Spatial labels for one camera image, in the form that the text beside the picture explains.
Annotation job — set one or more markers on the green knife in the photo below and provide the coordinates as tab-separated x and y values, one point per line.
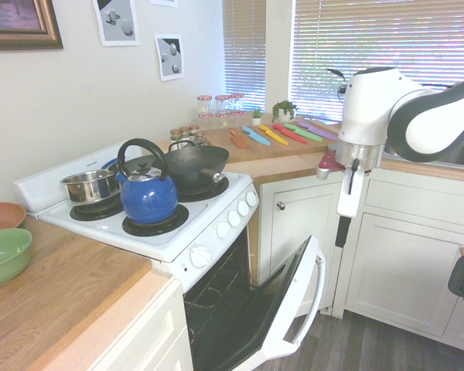
304	132

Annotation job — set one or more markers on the red knife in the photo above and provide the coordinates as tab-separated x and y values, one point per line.
290	133

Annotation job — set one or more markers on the yellow knife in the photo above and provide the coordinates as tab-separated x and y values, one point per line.
273	135

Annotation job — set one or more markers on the white oven door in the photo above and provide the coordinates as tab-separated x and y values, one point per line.
263	305

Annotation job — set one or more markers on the stainless steel pot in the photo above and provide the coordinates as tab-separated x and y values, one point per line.
87	187

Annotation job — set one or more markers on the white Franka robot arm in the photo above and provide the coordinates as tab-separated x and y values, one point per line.
365	112

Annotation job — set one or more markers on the orange knife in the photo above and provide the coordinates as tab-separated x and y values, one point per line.
240	141

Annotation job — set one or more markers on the paper print edge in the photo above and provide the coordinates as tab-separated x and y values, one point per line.
163	2

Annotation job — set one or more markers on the white cabinet with panel doors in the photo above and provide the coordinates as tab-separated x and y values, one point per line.
402	263

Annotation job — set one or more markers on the trailing potted plant white pot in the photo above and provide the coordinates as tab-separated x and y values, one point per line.
284	111

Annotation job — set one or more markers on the narrow window blind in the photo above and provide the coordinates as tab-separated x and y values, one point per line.
244	54

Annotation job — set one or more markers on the small paper print of shapes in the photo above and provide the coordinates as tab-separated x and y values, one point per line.
171	58

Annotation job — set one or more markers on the framed painting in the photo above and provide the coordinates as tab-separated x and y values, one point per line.
19	23

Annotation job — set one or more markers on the white electric stove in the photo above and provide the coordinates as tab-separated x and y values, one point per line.
112	232

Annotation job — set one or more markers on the glass jar with checkered lid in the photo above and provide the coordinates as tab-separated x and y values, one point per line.
223	120
222	104
205	121
204	105
237	101
237	119

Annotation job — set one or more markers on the wide window blind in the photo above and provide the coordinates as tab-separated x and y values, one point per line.
371	38

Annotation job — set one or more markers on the large white stove knob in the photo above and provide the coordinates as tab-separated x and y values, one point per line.
200	258

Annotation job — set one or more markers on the small spice jar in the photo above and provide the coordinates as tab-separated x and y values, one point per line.
194	130
200	138
184	133
175	135

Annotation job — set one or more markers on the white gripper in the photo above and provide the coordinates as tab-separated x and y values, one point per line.
350	201

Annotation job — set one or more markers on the tiny potted plant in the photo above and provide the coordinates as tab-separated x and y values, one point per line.
256	115

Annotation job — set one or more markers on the purple knife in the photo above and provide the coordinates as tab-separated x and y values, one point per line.
319	131

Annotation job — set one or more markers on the blue knife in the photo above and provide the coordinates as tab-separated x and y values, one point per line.
257	136

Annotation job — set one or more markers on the large paper print of shapes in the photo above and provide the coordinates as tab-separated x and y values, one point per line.
118	23

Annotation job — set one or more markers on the green bowl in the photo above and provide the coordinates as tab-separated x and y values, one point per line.
4	255

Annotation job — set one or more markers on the white cabinet beside stove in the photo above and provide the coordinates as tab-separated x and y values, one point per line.
154	336

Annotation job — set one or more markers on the terracotta brown bowl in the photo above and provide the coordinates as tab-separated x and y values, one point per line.
2	216

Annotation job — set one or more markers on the blue enamel kettle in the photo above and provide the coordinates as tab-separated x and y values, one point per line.
149	197

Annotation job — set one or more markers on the wooden cutting board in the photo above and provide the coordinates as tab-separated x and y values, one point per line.
278	148

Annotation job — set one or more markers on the metal cabinet knob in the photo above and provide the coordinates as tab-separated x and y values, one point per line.
281	205

